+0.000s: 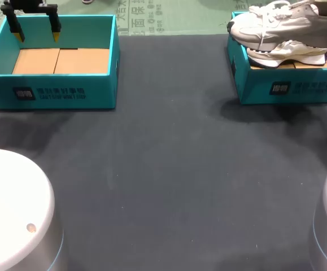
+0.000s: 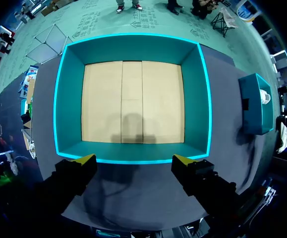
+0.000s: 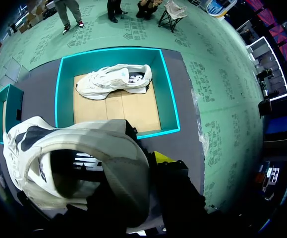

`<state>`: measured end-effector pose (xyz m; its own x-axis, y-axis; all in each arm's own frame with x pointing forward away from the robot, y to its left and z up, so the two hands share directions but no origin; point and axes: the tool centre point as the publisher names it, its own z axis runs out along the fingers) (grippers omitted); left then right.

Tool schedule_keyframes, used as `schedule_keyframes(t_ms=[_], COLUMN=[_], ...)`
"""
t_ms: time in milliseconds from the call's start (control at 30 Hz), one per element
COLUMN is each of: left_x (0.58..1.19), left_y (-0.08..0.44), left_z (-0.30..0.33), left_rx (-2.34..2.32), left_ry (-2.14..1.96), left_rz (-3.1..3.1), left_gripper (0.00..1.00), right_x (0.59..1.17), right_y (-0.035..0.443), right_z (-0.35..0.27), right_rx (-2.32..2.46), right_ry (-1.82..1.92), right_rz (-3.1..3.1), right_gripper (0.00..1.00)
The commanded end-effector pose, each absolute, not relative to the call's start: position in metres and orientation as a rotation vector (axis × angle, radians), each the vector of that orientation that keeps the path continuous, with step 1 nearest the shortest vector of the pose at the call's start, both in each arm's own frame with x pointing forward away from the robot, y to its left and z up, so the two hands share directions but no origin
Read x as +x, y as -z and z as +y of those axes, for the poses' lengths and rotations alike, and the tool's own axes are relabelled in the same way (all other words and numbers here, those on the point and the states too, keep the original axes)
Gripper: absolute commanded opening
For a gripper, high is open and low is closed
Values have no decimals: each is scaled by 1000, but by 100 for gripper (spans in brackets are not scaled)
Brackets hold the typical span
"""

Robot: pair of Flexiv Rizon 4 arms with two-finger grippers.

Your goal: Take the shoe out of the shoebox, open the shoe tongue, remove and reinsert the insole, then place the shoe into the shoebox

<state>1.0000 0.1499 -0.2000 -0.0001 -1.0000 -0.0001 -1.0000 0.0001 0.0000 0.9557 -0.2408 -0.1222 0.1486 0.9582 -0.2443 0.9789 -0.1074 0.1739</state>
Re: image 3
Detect blue and black insole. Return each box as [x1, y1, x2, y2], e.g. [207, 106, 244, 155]
[127, 72, 149, 86]
[58, 151, 106, 196]

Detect person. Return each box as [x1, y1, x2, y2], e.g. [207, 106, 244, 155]
[135, 0, 164, 21]

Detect person's legs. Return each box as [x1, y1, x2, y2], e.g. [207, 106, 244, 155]
[107, 0, 129, 23]
[54, 0, 85, 35]

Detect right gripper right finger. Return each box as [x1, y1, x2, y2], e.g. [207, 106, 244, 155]
[154, 150, 213, 238]

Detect white beige sneaker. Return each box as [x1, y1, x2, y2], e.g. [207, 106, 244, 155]
[75, 63, 153, 101]
[2, 116, 156, 228]

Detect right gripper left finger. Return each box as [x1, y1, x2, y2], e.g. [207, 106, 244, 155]
[58, 184, 129, 238]

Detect teal shoebox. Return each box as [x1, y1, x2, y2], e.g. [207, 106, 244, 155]
[55, 47, 181, 139]
[0, 83, 24, 145]

